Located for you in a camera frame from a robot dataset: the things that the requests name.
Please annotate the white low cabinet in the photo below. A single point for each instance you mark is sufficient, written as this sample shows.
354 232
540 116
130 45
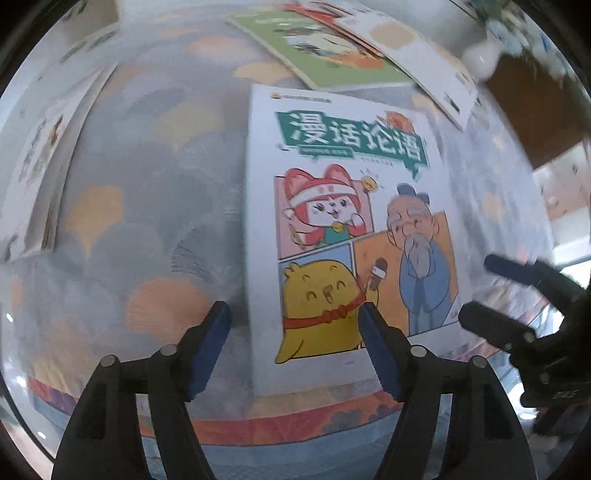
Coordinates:
563 189

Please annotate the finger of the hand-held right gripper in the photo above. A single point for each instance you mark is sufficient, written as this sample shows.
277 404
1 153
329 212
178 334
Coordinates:
485 321
508 266

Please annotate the white ceramic vase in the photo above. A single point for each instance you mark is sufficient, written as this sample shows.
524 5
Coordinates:
480 57

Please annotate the green clock cover book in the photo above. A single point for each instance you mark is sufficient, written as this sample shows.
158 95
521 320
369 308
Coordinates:
323 74

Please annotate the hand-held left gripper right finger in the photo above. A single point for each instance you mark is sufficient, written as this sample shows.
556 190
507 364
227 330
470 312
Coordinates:
378 355

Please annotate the white warrior myth book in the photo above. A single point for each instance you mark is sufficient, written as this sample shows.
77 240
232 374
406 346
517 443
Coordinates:
41 152

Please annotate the brown wooden cabinet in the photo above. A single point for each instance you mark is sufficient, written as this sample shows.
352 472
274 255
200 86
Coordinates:
545 115

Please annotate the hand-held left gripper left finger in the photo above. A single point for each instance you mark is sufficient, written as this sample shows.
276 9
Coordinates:
205 360

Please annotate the blue white artificial flowers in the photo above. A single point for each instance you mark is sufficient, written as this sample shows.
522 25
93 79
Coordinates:
521 41

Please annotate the white square-code back book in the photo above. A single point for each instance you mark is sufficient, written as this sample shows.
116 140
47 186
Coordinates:
415 60

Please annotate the white cartoon comic book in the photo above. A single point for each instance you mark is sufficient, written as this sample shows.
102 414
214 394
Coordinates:
323 152

